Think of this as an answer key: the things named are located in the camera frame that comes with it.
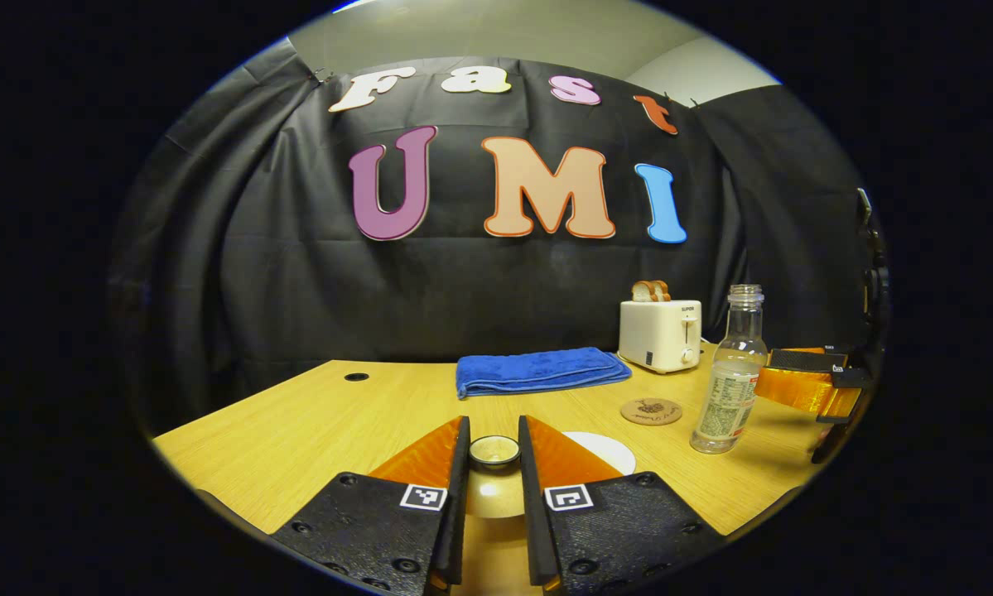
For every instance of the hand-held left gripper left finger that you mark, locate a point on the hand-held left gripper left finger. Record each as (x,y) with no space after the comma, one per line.
(459,513)

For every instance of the round cork coaster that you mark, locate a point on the round cork coaster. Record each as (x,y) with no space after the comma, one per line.
(651,411)

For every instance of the white toaster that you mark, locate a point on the white toaster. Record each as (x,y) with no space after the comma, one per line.
(657,335)

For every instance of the beige ceramic teacup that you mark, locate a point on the beige ceramic teacup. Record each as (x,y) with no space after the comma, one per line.
(608,451)

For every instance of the beige ceramic teacup lid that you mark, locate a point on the beige ceramic teacup lid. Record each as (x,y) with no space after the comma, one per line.
(494,497)

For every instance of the toast slice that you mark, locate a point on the toast slice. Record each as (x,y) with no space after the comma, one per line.
(642,292)
(662,290)

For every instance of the black backdrop cloth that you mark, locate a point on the black backdrop cloth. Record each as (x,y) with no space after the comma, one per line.
(463,290)

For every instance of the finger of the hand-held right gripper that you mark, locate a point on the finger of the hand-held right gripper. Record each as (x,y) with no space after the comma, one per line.
(807,360)
(802,393)

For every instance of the clear plastic water bottle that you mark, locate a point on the clear plastic water bottle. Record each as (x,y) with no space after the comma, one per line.
(728,397)

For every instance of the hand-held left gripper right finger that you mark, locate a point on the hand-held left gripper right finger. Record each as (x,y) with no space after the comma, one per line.
(531,513)

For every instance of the folded blue towel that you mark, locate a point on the folded blue towel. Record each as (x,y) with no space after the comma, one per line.
(537,371)

